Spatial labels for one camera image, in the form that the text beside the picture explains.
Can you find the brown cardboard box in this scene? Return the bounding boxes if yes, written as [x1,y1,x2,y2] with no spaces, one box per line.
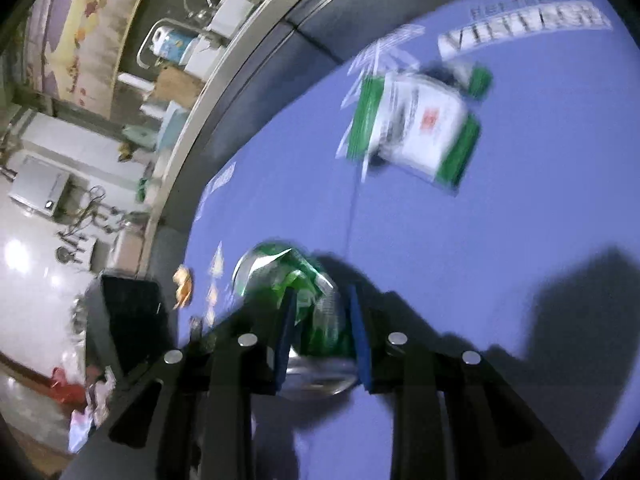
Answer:
[149,67,207,112]

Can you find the white water heater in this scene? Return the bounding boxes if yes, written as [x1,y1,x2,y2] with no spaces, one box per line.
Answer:
[7,155,71,217]

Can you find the green and white packet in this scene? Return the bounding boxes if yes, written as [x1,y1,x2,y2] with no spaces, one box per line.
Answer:
[337,60,494,194]

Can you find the floral wall cloth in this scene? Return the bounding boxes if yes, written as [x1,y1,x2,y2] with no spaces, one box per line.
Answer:
[25,0,162,107]

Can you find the green drink can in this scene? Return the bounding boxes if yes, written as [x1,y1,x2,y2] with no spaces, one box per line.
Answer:
[231,241,359,402]

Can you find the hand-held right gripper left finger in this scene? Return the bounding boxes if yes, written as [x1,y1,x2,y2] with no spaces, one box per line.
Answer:
[60,287,301,480]

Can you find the orange peel piece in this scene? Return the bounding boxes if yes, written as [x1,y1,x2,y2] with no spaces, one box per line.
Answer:
[172,266,195,310]

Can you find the red plastic item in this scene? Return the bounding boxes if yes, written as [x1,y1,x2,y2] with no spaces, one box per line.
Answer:
[49,367,89,404]

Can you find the black bin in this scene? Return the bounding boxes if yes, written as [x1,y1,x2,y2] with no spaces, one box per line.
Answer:
[84,272,177,379]

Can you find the blue printed mat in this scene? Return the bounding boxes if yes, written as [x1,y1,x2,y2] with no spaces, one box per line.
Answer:
[184,0,640,480]

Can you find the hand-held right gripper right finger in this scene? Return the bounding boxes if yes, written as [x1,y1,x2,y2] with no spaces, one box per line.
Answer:
[347,284,586,480]

